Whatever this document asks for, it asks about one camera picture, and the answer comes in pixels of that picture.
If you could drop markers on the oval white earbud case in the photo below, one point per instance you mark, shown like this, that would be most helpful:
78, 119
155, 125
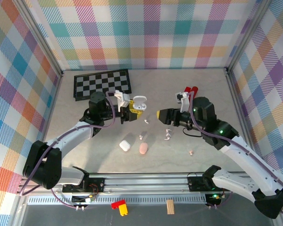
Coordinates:
139, 100

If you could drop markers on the rectangular white earbud case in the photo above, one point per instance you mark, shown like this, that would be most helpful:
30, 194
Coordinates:
125, 145

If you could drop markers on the pink oval earbud case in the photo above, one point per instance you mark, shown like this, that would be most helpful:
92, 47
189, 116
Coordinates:
143, 148

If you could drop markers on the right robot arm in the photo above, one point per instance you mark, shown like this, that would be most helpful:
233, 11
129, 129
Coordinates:
245, 160

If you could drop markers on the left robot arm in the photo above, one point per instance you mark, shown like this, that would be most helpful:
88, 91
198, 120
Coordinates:
70, 139

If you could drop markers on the black white chessboard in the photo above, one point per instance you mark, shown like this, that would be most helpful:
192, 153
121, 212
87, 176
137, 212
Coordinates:
101, 82

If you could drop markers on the red flashlight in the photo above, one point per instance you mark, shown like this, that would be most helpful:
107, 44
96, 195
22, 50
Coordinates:
194, 90

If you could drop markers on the small wooden block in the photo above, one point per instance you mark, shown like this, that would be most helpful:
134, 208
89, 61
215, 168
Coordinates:
170, 207

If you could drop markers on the small controller board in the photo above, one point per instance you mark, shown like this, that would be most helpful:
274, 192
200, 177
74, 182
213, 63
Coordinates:
88, 200
214, 196

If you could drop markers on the red toy brick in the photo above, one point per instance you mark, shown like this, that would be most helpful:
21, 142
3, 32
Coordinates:
116, 204

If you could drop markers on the yellow toy brick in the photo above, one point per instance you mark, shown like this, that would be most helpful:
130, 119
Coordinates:
123, 210

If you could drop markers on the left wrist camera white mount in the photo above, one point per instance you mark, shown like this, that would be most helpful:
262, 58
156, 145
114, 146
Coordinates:
122, 99

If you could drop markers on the aluminium side rail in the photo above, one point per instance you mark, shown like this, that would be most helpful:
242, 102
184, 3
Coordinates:
54, 99
235, 96

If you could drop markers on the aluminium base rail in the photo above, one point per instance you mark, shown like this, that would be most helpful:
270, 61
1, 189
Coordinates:
143, 183

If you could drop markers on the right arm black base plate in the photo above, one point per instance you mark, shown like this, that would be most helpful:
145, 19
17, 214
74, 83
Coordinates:
195, 183

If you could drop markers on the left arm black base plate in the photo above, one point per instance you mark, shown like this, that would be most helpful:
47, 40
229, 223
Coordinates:
96, 183

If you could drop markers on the aluminium frame post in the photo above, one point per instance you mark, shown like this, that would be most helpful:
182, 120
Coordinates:
37, 37
248, 35

